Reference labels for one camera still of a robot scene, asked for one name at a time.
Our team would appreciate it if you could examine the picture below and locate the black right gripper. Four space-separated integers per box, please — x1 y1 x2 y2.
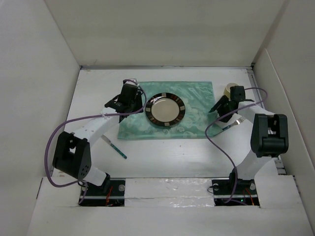
210 94 235 123

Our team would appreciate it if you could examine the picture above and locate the fork with green handle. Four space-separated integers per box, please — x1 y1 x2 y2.
222 117 246 132

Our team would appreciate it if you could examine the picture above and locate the green patterned cloth placemat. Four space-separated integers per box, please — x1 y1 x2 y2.
118 81 217 140

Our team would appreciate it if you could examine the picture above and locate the dark rimmed dinner plate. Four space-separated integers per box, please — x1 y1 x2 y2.
145 92 186 127

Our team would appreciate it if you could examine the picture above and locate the knife with green handle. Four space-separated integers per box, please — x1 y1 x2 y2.
101 135 127 159

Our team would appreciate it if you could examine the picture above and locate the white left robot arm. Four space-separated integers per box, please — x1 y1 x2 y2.
52 79 145 195

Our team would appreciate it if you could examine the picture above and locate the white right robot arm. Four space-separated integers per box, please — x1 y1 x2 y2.
210 86 289 194

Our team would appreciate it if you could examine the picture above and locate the yellow mug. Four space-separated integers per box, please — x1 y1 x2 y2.
223 83 238 99

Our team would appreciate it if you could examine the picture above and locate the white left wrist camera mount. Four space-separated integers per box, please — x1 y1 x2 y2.
123 78 138 87

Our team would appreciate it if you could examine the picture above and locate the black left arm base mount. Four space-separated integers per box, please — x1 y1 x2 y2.
79 178 126 207

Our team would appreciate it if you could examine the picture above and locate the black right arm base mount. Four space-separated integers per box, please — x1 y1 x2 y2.
207 171 260 206

